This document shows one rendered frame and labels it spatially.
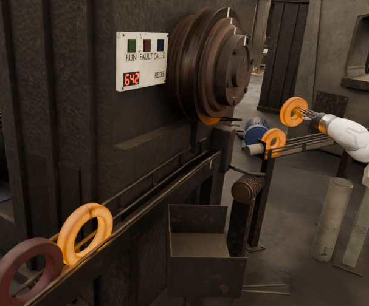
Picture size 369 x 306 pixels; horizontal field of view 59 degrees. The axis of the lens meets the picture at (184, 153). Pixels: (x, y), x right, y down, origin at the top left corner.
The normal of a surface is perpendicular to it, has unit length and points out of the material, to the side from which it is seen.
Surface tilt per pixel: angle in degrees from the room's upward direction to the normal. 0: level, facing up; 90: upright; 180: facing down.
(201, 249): 5
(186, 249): 5
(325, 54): 90
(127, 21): 90
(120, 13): 90
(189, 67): 85
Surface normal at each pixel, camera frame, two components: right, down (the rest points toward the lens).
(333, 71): -0.70, 0.21
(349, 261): -0.51, 0.28
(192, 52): -0.45, -0.04
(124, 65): 0.86, 0.26
